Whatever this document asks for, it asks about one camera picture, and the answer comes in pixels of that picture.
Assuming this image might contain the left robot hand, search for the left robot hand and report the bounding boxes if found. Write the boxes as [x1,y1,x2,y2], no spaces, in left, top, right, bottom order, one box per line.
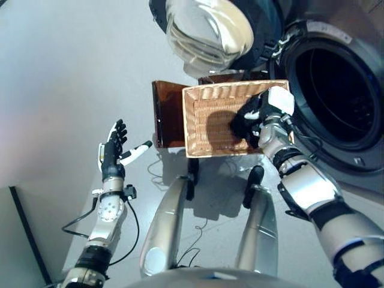
[97,119,153,182]

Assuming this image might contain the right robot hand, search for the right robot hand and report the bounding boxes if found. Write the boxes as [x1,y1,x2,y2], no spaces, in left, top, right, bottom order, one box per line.
[244,88,295,137]

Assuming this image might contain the black garment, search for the black garment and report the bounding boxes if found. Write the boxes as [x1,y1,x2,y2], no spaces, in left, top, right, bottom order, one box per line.
[229,91,265,149]

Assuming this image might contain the dark grey washing machine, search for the dark grey washing machine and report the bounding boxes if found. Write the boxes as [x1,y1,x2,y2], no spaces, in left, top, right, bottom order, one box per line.
[266,0,384,199]

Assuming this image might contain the round washing machine door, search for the round washing machine door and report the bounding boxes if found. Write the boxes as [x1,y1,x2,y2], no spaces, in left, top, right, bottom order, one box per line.
[148,0,284,76]

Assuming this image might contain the rectangular wicker laundry basket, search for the rectangular wicker laundry basket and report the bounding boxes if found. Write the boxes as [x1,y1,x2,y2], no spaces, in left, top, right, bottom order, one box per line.
[181,79,296,159]

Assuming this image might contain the glossy brown stool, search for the glossy brown stool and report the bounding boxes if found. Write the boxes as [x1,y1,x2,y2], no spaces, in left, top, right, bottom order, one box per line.
[151,69,271,149]

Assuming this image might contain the left robot leg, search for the left robot leg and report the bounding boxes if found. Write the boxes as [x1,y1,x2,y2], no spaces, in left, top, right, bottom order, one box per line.
[139,158,201,278]

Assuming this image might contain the robot leg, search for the robot leg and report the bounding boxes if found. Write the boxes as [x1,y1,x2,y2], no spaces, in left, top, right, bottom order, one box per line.
[233,164,278,275]
[139,158,201,278]

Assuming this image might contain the white drum rim sticker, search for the white drum rim sticker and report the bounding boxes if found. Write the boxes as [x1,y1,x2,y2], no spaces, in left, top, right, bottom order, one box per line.
[305,20,352,44]

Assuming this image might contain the black edge strip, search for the black edge strip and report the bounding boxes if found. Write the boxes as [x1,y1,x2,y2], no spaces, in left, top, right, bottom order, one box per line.
[8,185,53,284]

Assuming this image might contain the right robot leg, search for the right robot leg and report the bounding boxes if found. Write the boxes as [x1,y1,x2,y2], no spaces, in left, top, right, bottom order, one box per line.
[233,164,278,275]

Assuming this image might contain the grey robot torso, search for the grey robot torso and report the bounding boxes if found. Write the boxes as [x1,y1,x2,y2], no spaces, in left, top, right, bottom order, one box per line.
[125,265,301,288]

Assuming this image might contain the thin white floor cable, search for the thin white floor cable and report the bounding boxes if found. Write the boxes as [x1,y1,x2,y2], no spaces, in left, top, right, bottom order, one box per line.
[146,149,211,268]

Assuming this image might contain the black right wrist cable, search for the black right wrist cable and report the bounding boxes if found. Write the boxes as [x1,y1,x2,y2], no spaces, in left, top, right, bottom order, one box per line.
[289,118,323,160]

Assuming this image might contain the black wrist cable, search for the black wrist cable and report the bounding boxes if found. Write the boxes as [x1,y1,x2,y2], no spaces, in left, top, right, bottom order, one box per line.
[61,197,140,266]
[289,118,323,160]

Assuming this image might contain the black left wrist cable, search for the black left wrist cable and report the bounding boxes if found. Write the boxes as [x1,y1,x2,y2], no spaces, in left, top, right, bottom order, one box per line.
[61,197,140,266]

